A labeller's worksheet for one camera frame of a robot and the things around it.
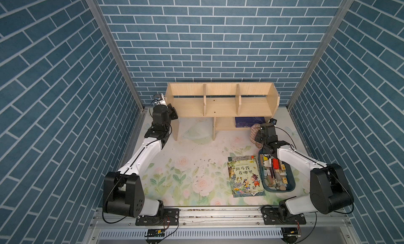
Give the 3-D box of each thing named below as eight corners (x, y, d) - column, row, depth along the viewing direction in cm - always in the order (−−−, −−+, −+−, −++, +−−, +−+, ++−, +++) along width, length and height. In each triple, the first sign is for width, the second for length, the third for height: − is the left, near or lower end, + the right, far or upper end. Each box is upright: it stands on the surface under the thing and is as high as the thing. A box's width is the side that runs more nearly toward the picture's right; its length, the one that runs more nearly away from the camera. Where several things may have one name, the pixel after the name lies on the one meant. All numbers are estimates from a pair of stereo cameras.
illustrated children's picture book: (230, 197, 82) (230, 196, 80) (227, 157, 96) (227, 155, 95) (264, 197, 82) (265, 196, 80) (256, 157, 97) (257, 155, 95)
